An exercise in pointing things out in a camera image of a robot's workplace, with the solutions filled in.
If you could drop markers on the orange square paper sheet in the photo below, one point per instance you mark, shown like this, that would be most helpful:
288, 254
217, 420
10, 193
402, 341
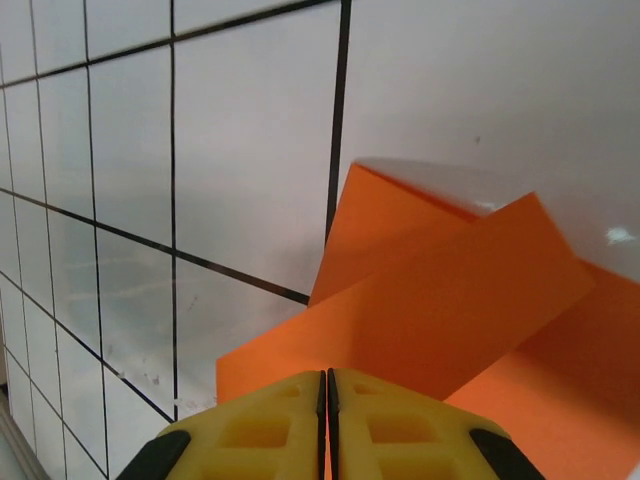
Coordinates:
425, 300

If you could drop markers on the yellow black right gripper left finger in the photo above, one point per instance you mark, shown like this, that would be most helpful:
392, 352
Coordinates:
250, 435

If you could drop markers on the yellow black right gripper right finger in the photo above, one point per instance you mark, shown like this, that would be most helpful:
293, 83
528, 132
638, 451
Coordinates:
400, 435

